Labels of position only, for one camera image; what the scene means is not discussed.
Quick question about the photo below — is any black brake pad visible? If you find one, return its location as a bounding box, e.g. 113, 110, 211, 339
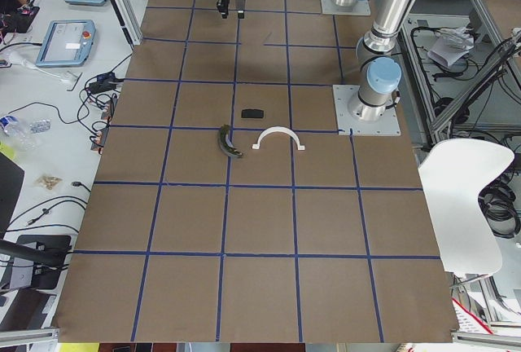
241, 108, 265, 120

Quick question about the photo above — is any green curved brake shoe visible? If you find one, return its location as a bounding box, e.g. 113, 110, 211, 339
217, 124, 244, 159

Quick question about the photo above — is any near blue teach pendant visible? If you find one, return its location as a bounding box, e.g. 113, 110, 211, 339
36, 20, 96, 68

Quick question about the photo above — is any brown paper table cover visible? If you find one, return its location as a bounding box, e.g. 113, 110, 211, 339
54, 0, 458, 343

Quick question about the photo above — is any clear plastic water bottle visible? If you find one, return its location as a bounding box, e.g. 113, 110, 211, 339
1, 115, 34, 151

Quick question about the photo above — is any black laptop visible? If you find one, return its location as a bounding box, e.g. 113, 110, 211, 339
0, 154, 24, 237

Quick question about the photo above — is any white plastic chair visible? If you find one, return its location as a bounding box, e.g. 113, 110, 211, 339
418, 139, 514, 275

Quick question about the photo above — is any aluminium frame post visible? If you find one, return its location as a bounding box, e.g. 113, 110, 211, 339
109, 0, 142, 47

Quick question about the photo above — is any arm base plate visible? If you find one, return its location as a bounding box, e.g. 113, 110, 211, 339
333, 85, 401, 136
321, 0, 370, 16

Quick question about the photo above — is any white curved plastic bracket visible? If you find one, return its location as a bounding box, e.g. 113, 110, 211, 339
251, 125, 306, 151

